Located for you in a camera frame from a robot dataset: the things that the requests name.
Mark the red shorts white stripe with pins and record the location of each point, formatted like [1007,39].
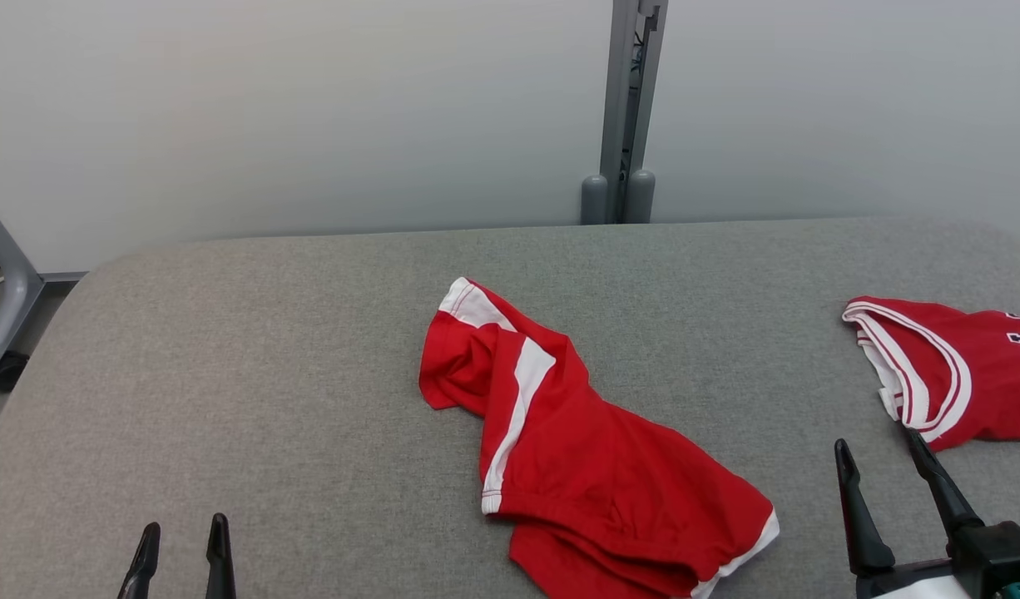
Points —
[610,466]

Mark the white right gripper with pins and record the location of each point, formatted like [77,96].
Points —
[909,584]

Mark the grey curved partition leg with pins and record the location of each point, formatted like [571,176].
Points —
[15,291]

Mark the grey partition post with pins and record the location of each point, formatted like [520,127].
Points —
[618,100]

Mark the red basketball jersey white trim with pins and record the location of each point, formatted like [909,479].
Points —
[992,391]

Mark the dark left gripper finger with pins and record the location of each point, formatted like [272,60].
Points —
[220,566]
[141,574]

